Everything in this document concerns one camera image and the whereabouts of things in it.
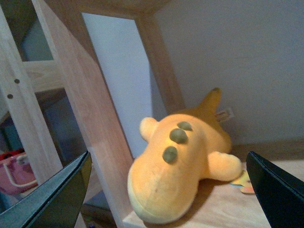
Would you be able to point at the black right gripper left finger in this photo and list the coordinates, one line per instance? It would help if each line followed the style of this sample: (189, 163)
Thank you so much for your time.
(56, 203)

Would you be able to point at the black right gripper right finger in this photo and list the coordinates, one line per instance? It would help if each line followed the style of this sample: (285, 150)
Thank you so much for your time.
(280, 194)

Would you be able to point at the yellow dinosaur plush toy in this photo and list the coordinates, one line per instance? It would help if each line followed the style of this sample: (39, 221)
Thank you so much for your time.
(182, 149)

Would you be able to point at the small colourful flat toy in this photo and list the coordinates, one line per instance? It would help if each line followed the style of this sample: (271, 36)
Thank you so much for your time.
(244, 183)

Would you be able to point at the light wooden shelf unit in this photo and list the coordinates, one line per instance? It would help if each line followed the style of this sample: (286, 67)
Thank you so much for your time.
(24, 109)

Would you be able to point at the wooden cabinet compartment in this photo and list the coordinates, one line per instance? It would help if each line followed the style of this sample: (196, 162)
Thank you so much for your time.
(119, 65)

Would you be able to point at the pink basket with rope handle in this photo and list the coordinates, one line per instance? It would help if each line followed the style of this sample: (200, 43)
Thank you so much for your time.
(16, 174)

